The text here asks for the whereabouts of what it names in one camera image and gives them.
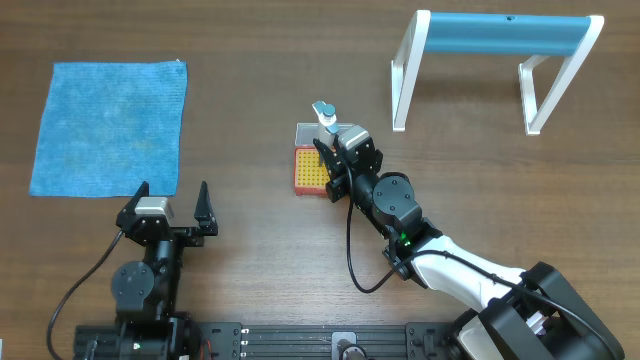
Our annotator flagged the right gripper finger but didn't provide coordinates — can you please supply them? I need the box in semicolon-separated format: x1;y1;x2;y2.
313;138;340;174

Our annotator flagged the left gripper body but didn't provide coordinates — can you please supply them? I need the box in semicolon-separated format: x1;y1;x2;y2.
116;207;220;247

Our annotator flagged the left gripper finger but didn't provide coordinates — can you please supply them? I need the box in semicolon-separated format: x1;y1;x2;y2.
193;180;217;224
116;180;151;224

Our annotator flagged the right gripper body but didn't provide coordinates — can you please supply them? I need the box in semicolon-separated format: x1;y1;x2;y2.
325;135;384;204

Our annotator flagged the white pipette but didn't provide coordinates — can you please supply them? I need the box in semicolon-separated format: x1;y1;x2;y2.
311;100;341;151

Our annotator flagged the red and yellow tip box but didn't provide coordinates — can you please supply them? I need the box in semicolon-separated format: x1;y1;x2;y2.
292;122;357;197

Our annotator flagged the blue cloth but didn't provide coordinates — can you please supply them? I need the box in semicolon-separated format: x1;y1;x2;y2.
28;60;189;199

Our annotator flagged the white and blue stand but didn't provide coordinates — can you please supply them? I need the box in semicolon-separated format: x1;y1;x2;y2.
390;9;605;137

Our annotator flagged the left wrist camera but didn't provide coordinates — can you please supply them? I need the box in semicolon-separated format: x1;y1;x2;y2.
133;195;175;222

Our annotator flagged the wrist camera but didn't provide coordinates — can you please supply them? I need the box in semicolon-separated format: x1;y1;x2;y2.
133;195;175;222
337;124;372;151

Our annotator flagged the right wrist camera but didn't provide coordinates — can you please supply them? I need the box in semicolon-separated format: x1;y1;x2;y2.
337;124;372;151

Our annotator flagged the black cable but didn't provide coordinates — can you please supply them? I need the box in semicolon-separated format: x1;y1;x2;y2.
46;229;125;360
344;164;426;295

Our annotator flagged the mounting rail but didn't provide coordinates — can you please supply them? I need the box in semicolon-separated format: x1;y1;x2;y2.
73;321;459;360

